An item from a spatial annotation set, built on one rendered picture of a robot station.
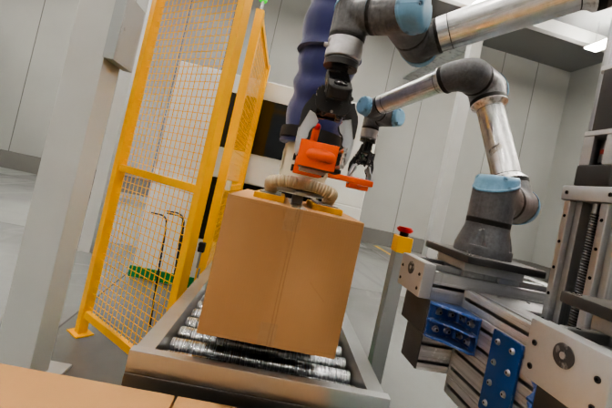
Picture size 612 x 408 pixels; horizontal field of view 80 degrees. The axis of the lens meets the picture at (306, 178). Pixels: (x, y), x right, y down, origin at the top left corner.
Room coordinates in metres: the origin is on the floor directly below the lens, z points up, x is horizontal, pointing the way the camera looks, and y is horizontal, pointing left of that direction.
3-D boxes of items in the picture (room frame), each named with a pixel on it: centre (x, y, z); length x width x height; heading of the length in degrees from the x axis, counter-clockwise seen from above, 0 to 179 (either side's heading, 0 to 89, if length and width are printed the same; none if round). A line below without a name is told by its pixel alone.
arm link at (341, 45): (0.75, -0.02, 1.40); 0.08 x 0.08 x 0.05
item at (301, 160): (0.73, -0.01, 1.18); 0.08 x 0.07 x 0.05; 3
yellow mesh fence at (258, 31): (2.74, 0.52, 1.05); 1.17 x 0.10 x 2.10; 3
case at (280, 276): (1.35, 0.03, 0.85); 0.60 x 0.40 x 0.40; 4
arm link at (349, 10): (0.75, -0.02, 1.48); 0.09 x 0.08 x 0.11; 58
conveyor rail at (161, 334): (2.14, 0.39, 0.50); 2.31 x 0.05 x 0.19; 3
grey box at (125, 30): (1.68, 0.95, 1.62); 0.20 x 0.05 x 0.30; 3
